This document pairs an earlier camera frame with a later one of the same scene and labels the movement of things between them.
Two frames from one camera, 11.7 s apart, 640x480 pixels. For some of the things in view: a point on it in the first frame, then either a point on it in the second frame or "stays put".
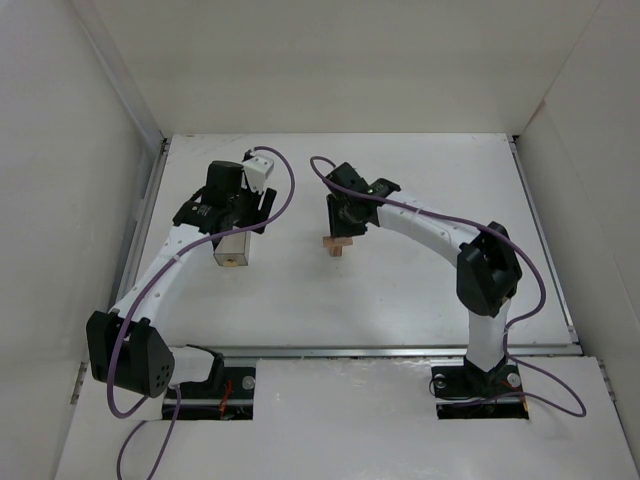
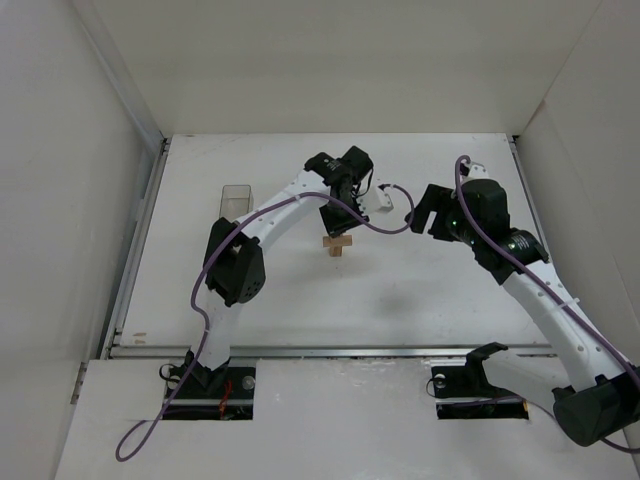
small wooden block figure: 335,251 stays put
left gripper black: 245,220 -> 338,220
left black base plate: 231,400 stays put
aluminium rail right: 546,246 stays put
